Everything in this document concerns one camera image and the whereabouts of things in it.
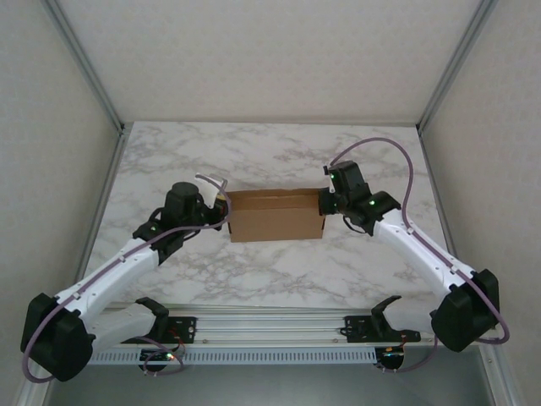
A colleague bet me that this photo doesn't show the brown cardboard box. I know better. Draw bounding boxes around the brown cardboard box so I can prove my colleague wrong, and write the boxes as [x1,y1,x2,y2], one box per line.
[226,188,326,244]

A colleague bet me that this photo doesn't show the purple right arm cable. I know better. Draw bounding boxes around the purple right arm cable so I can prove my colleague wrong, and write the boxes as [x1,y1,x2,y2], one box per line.
[329,136,511,375]

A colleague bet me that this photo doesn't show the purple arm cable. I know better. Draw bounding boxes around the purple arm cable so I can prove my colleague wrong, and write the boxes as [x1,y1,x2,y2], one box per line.
[329,136,511,375]
[20,192,234,384]

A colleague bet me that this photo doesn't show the aluminium side rail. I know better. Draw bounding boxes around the aluminium side rail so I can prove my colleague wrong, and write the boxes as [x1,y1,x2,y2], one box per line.
[62,126,130,315]
[415,124,473,312]

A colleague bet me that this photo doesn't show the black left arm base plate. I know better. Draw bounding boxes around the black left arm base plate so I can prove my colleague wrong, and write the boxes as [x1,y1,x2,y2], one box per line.
[162,315,199,344]

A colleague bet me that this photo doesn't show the long aluminium mounting rail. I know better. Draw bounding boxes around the long aluminium mounting rail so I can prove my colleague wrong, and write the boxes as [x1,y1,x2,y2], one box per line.
[41,310,502,350]

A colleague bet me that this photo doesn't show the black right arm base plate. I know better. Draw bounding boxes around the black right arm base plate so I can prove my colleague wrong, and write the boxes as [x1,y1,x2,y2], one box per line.
[344,315,423,344]

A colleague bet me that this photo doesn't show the white slotted cable duct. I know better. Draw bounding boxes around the white slotted cable duct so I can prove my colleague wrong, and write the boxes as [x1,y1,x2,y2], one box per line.
[90,348,377,365]

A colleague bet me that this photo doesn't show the aluminium frame post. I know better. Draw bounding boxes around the aluminium frame post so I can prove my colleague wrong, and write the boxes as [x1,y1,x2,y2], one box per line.
[44,0,127,133]
[12,378,54,406]
[415,0,502,133]
[479,344,523,406]

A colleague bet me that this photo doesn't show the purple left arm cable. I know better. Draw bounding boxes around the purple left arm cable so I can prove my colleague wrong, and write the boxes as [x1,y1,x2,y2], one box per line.
[20,192,234,384]

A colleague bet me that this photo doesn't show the lower aluminium frame post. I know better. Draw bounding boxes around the lower aluminium frame post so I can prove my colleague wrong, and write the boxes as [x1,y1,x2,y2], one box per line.
[479,344,523,406]
[12,378,54,406]

